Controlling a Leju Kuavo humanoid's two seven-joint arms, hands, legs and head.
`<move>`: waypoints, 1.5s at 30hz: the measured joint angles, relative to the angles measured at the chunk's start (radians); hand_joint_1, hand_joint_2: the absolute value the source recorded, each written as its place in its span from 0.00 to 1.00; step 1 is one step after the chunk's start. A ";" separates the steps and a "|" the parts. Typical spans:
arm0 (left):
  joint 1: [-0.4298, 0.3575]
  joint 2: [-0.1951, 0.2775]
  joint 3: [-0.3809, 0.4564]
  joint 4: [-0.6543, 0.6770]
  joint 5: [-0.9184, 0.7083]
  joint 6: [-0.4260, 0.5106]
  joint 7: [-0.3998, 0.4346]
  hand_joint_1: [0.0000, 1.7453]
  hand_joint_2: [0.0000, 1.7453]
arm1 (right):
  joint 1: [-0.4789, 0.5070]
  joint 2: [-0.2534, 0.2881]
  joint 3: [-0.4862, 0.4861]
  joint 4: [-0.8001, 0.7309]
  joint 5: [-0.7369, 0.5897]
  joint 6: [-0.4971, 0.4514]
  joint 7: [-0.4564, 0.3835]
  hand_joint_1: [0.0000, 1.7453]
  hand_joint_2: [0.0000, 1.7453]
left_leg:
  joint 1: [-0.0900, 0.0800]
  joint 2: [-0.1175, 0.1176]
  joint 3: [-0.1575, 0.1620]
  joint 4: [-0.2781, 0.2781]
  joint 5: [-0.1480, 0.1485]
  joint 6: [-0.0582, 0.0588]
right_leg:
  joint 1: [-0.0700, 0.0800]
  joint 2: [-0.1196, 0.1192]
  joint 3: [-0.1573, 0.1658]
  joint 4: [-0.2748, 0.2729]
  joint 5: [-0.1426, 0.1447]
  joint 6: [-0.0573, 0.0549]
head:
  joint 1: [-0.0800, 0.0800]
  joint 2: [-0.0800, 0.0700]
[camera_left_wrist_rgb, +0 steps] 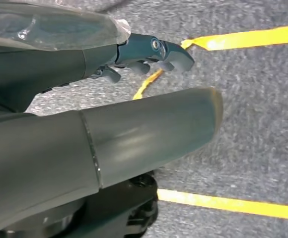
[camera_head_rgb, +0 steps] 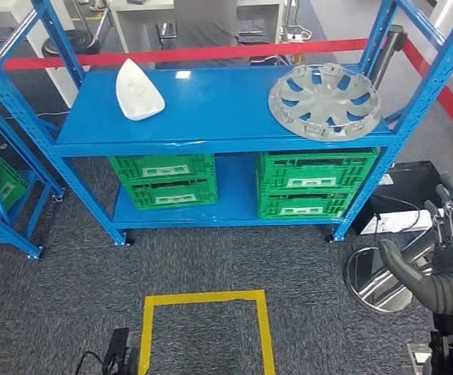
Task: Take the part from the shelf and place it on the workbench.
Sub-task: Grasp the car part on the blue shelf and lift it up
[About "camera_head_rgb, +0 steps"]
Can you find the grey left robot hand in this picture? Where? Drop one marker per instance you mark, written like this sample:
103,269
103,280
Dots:
133,365

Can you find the grey plastic wheel hubcap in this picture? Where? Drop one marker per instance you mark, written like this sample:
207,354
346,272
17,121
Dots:
324,103

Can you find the white mirror shell part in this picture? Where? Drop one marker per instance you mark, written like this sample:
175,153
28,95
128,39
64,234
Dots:
138,93

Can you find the white flat board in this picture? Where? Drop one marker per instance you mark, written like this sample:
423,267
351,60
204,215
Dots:
394,222

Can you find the yellow floor tape square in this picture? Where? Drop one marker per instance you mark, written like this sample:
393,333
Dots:
263,331

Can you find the long blue steel rack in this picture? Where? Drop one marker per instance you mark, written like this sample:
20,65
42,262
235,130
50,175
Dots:
211,114

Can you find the white cabinet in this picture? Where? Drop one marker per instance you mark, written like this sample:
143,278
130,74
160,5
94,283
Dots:
60,77

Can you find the amber drink bottle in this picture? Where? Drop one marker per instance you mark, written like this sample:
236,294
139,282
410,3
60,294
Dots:
297,58

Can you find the long red barrier belt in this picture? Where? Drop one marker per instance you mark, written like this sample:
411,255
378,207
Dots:
171,54

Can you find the white power strip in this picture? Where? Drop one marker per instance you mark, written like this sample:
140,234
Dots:
294,35

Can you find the black round stool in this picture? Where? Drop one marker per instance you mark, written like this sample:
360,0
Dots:
70,42

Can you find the chrome stanchion with post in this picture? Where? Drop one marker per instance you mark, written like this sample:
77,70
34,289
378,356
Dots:
367,279

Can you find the dark metal stanchion post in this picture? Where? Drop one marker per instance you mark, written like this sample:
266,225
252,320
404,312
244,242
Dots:
386,57

